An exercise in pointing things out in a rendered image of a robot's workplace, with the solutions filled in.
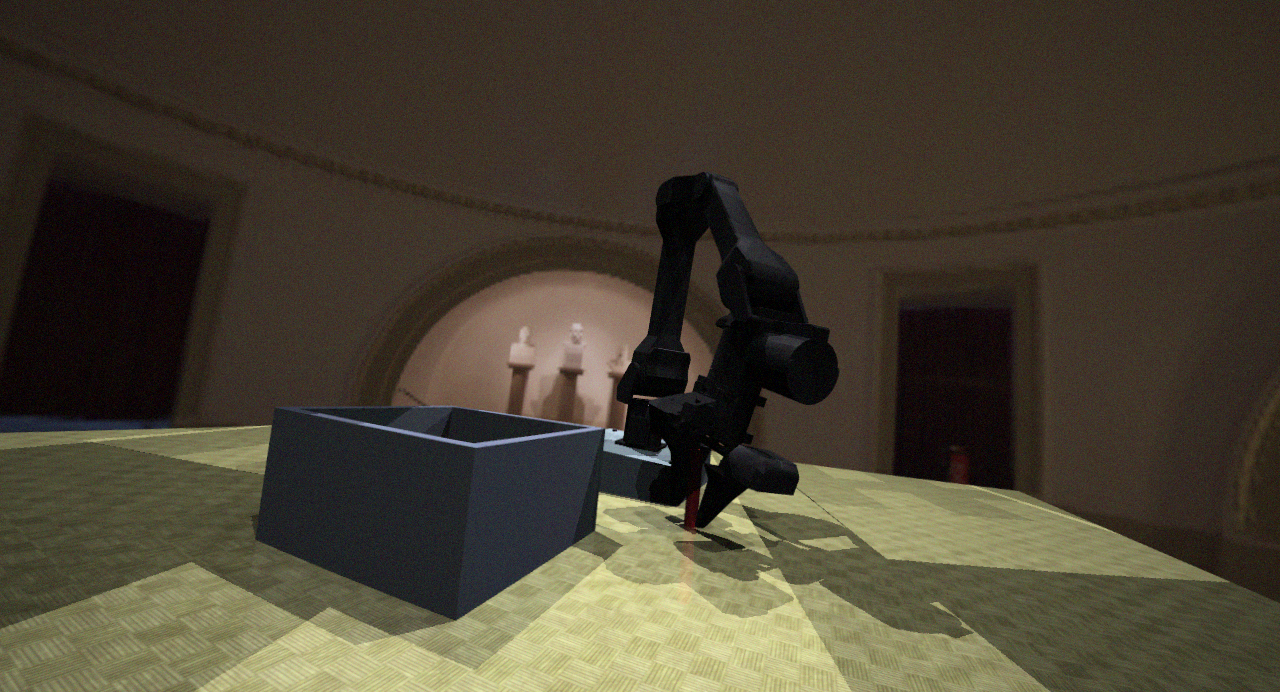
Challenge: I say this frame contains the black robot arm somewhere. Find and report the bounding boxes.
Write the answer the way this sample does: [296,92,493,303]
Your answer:
[614,171,840,452]

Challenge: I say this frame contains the red peg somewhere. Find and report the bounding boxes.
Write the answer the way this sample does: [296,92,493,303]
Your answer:
[684,448,704,528]

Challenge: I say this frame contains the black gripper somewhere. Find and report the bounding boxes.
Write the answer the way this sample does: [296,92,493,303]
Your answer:
[666,368,799,530]

